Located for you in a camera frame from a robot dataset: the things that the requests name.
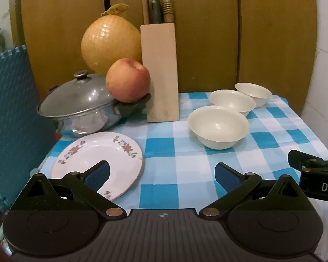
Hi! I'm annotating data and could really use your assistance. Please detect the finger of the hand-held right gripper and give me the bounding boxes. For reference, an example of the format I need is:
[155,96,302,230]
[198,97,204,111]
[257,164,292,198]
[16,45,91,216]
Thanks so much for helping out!
[288,149,328,171]

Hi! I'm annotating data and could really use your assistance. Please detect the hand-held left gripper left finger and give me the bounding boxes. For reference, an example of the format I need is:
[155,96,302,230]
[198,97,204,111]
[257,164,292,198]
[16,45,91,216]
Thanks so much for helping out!
[12,160,127,220]

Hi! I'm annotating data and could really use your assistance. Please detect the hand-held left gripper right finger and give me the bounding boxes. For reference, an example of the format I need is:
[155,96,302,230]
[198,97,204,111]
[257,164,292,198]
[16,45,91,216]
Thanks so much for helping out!
[198,162,318,220]

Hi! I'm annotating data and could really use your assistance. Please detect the floral white plate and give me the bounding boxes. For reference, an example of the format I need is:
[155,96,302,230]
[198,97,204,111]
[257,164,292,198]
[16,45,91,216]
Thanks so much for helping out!
[51,131,144,202]

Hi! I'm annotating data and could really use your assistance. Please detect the large white bowl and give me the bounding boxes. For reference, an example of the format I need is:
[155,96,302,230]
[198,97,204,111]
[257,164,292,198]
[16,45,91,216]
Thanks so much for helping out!
[188,105,249,150]

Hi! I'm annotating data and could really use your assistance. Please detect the steel pot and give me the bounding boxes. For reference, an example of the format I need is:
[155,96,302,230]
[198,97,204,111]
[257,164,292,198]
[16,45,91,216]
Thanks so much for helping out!
[37,93,152,138]

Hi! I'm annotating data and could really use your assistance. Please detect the blue checkered tablecloth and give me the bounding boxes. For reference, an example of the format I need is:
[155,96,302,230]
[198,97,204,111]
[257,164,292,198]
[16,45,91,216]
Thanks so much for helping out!
[37,91,328,262]

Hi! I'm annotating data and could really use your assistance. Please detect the medium white bowl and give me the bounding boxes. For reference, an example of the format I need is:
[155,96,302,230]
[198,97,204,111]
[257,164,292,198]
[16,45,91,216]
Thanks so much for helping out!
[209,90,256,117]

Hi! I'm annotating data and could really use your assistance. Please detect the small white bowl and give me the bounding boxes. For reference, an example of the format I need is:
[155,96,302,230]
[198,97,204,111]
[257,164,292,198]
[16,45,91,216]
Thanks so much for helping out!
[234,83,273,108]

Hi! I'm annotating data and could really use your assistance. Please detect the glass pot lid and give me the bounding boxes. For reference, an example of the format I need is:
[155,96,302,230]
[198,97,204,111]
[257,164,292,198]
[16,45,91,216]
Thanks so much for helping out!
[37,70,118,117]

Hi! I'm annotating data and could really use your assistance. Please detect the red apple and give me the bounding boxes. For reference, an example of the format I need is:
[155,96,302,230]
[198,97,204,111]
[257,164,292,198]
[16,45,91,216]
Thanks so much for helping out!
[105,58,151,103]

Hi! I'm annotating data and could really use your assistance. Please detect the blue foam mat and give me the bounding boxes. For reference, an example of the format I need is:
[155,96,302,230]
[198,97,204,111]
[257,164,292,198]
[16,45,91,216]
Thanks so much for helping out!
[0,45,58,214]

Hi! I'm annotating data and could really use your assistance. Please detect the wooden knife block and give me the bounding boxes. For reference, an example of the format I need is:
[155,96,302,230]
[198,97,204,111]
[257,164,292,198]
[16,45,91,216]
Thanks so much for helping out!
[140,23,179,123]

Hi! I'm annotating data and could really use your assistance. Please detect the yellow pomelo in net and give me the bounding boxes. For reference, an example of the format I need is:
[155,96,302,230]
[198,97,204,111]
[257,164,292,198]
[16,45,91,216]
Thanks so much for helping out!
[81,3,143,76]

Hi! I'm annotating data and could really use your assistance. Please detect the brown wooden panel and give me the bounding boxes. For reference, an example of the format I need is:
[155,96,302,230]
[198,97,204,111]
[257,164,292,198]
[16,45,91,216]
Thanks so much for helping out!
[9,0,318,115]

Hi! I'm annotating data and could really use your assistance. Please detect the thin wooden knife handle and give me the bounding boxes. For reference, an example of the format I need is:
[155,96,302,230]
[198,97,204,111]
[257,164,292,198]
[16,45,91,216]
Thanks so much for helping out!
[141,0,150,26]

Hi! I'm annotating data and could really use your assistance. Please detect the ribbed wooden knife handle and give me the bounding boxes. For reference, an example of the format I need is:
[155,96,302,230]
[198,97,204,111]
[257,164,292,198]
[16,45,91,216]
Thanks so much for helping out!
[161,0,176,24]

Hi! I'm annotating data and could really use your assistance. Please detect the dark knife handle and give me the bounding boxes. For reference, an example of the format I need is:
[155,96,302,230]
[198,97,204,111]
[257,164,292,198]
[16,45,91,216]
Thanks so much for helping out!
[150,0,163,24]

